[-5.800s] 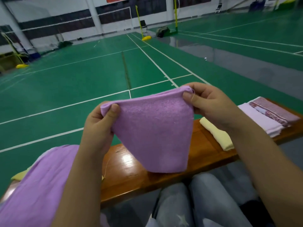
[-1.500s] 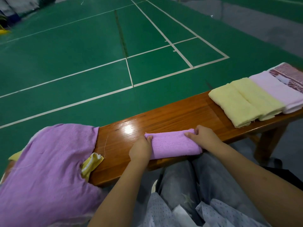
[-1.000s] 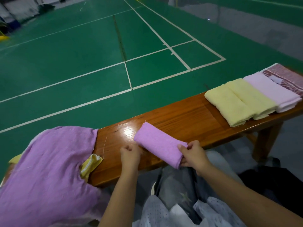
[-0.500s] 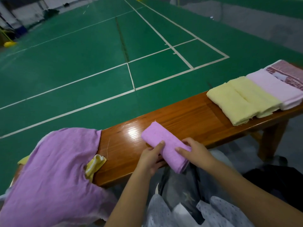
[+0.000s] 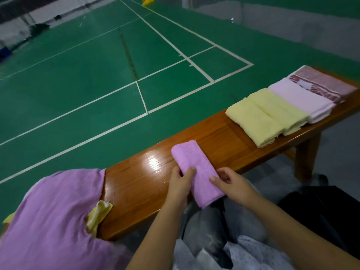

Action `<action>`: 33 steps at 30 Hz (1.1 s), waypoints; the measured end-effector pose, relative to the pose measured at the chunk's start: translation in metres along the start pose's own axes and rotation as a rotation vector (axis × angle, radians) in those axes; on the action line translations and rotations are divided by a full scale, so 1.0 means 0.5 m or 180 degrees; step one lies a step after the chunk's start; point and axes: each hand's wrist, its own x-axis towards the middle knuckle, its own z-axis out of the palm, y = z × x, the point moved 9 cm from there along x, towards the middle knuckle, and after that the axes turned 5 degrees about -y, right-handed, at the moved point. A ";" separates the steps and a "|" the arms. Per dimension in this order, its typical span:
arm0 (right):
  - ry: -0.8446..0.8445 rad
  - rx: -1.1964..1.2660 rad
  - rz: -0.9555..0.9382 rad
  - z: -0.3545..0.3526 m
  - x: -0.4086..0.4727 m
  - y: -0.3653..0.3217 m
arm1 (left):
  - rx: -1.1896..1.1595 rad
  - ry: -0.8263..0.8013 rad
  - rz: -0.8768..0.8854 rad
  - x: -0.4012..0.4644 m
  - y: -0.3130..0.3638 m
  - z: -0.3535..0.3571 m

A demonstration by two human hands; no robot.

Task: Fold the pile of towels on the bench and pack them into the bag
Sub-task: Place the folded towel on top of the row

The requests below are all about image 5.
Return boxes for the brown wooden bench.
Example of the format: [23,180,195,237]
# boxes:
[98,69,360,241]

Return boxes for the purple towel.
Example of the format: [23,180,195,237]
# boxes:
[171,140,226,209]
[0,168,134,270]

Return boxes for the red patterned towel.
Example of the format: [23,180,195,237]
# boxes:
[288,65,359,105]

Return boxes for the person's right forearm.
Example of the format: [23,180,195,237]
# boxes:
[247,194,360,270]

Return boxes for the light pink towel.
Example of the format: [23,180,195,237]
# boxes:
[268,77,337,125]

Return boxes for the person's left hand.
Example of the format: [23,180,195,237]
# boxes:
[163,166,198,212]

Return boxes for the yellow white striped cloth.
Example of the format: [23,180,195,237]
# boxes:
[85,199,114,237]

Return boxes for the person's right hand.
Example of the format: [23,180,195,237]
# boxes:
[209,167,262,208]

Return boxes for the pale yellow towel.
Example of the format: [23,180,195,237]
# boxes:
[225,97,287,149]
[247,87,311,137]

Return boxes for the person's grey trousers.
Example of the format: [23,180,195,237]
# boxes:
[181,191,272,262]

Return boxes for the person's left forearm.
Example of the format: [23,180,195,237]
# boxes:
[126,202,188,270]

